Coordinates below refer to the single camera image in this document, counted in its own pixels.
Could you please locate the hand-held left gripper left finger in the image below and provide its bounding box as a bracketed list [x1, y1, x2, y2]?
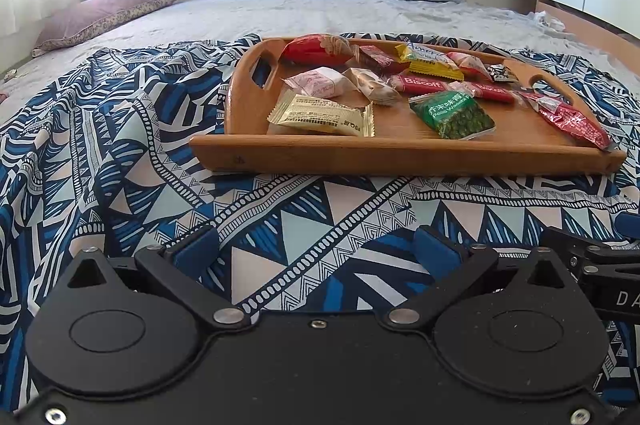
[65, 226, 248, 331]

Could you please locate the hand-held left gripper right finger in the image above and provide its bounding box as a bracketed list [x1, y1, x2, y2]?
[381, 226, 568, 331]

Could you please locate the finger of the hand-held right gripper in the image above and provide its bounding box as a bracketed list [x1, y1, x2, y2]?
[542, 225, 640, 278]
[617, 212, 640, 242]

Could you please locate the wooden tray with handles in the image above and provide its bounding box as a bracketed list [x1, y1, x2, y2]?
[190, 36, 627, 176]

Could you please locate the long red snack packet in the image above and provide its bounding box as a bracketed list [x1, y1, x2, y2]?
[520, 90, 613, 151]

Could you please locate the green peas snack packet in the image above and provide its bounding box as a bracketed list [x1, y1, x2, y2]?
[409, 91, 496, 141]

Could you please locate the red biscuit packet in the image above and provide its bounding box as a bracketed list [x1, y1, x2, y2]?
[462, 81, 516, 103]
[387, 74, 453, 95]

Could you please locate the gold cream snack packet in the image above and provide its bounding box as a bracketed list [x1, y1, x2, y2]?
[267, 92, 375, 137]

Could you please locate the beige gold snack packet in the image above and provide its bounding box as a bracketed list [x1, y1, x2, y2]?
[342, 68, 402, 106]

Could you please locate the pink orange snack packet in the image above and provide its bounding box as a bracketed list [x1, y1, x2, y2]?
[446, 52, 493, 82]

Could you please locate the black white yellow snack packet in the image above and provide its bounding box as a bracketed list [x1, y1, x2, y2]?
[485, 64, 518, 84]

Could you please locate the dark red chocolate bar packet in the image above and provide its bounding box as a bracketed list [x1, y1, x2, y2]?
[357, 45, 411, 75]

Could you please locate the white pink snack packet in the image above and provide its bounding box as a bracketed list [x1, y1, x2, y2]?
[284, 66, 351, 98]

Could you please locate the red puffy snack bag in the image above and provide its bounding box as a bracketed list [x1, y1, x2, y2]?
[279, 34, 358, 67]

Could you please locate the blue white patterned blanket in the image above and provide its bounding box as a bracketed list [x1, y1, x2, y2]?
[0, 32, 640, 406]

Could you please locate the white crumpled cloth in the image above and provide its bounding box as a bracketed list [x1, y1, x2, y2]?
[532, 11, 566, 31]

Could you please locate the grey bed sheet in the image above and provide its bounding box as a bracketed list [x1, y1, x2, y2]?
[0, 0, 640, 126]

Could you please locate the purple floral pillow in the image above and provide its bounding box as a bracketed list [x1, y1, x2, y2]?
[32, 0, 185, 58]

